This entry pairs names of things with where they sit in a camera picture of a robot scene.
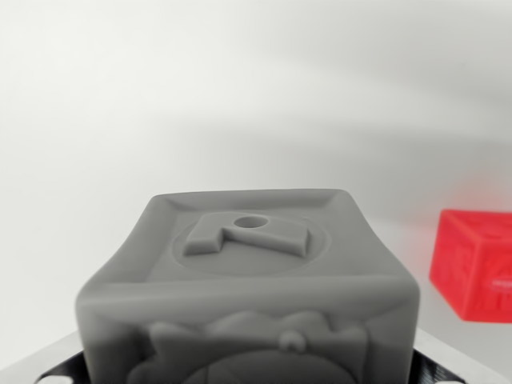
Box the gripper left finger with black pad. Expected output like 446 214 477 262
0 330 87 384

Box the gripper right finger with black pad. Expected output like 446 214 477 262
410 328 512 384

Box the grey embossed cube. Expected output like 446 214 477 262
74 187 422 384

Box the red embossed cube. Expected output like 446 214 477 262
428 208 512 322

